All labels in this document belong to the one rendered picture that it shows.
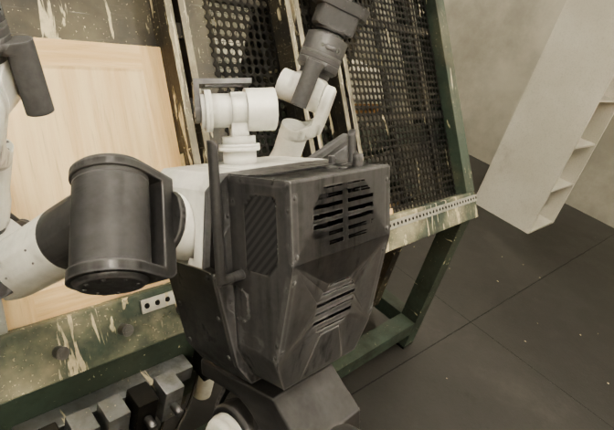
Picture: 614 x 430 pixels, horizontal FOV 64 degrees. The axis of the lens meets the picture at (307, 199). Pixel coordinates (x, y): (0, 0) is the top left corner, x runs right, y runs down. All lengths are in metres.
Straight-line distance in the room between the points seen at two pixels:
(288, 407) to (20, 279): 0.40
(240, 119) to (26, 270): 0.35
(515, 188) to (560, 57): 1.15
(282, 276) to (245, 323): 0.11
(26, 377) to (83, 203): 0.55
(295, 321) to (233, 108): 0.32
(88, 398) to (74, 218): 0.63
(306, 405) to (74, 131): 0.74
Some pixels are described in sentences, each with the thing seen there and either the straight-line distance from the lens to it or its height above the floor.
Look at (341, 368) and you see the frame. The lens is 2.19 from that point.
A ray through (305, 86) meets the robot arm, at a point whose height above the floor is 1.42.
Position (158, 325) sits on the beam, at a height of 0.84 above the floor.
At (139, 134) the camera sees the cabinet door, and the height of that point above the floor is 1.18.
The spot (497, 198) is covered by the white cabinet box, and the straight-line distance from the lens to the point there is 4.86.
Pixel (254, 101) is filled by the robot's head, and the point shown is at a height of 1.44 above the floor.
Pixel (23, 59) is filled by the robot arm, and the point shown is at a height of 1.45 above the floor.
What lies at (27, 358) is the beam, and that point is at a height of 0.86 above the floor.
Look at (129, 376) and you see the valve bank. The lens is 1.22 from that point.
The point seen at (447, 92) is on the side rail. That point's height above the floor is 1.28.
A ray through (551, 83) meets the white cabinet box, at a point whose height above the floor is 1.24.
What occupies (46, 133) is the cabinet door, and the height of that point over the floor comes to 1.19.
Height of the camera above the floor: 1.64
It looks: 25 degrees down
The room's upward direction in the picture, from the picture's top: 16 degrees clockwise
